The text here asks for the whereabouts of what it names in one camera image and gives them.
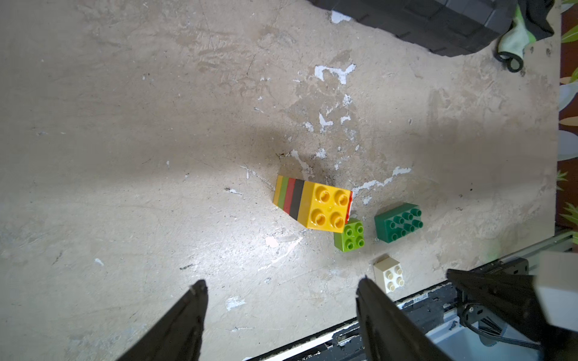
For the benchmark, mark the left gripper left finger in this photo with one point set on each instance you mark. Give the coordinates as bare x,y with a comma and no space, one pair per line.
178,335

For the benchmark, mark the light green lego brick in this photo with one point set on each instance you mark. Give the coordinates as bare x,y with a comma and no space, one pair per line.
352,237
282,182

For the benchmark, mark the white lego brick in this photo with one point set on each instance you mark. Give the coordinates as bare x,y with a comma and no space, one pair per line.
388,274

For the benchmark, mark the yellow lego brick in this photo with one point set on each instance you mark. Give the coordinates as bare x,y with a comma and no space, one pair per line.
324,207
277,190

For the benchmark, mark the red lego brick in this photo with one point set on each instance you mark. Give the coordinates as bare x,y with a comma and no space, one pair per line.
289,191

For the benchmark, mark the black plastic tool case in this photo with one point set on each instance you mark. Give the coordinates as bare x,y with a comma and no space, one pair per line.
447,28

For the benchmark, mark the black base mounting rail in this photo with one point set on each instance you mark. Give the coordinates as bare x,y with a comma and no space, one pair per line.
515,308

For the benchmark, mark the black lego brick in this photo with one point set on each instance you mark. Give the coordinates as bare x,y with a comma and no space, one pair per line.
296,198

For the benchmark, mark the dark green lego brick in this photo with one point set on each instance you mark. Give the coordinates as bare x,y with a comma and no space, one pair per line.
398,222

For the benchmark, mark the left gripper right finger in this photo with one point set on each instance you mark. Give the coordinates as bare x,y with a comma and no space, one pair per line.
387,333

